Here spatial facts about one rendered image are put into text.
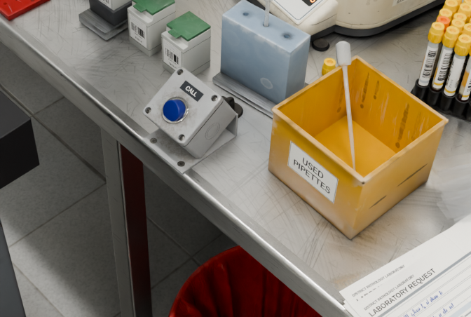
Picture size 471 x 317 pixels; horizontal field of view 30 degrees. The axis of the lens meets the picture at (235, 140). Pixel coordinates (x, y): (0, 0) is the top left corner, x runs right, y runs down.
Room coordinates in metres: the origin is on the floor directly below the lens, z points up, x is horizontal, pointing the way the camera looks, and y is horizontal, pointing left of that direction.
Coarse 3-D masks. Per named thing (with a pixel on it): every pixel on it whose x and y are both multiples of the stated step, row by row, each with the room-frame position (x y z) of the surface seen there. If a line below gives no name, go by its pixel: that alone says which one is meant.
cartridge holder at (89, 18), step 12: (96, 0) 0.90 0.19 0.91; (84, 12) 0.90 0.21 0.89; (96, 12) 0.90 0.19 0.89; (108, 12) 0.88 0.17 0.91; (120, 12) 0.88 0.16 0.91; (84, 24) 0.89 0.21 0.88; (96, 24) 0.87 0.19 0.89; (108, 24) 0.88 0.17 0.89; (120, 24) 0.88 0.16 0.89; (108, 36) 0.86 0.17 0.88
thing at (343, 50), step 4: (336, 44) 0.74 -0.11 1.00; (340, 44) 0.73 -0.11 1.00; (344, 44) 0.73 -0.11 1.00; (348, 44) 0.74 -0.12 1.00; (336, 48) 0.73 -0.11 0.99; (340, 48) 0.73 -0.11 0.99; (344, 48) 0.73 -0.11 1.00; (348, 48) 0.73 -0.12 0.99; (336, 52) 0.73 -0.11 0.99; (340, 52) 0.73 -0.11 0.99; (344, 52) 0.73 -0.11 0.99; (348, 52) 0.73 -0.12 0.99; (336, 56) 0.73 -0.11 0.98; (340, 56) 0.73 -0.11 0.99; (344, 56) 0.72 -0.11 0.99; (348, 56) 0.73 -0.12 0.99; (340, 60) 0.72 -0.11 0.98; (344, 60) 0.72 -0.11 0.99; (348, 60) 0.72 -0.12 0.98; (340, 64) 0.72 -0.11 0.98; (344, 64) 0.72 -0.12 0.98; (348, 64) 0.72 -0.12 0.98
